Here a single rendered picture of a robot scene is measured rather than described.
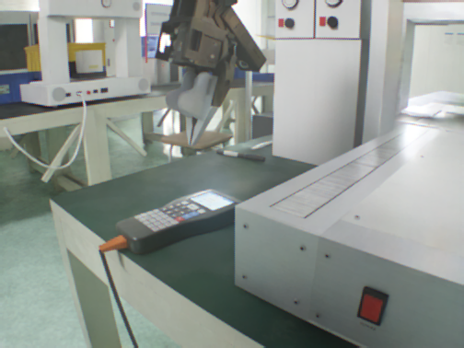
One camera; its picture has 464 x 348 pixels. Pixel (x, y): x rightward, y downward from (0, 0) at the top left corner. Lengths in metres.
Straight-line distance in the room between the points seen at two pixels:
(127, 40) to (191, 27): 1.94
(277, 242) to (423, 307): 0.14
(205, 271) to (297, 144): 0.50
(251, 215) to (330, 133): 0.50
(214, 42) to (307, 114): 0.42
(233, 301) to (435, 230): 0.21
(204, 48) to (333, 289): 0.32
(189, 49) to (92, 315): 0.60
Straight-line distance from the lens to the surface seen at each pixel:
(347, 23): 0.77
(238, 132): 3.04
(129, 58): 2.37
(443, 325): 0.29
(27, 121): 2.02
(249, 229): 0.33
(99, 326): 0.85
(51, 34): 2.15
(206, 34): 0.45
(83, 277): 0.76
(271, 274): 0.34
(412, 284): 0.28
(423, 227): 0.34
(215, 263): 0.44
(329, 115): 0.80
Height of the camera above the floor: 0.99
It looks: 19 degrees down
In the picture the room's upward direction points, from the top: straight up
